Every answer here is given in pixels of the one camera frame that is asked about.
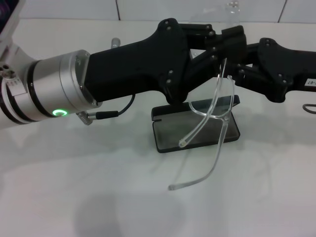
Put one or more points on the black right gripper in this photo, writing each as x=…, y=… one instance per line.
x=284, y=69

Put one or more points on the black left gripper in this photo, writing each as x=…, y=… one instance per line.
x=138, y=69

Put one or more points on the clear white glasses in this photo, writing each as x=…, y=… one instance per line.
x=223, y=117

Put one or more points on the black glasses case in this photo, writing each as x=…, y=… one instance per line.
x=168, y=138

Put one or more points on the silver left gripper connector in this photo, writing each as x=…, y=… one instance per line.
x=115, y=42

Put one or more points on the left wrist camera housing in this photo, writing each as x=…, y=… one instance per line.
x=8, y=24

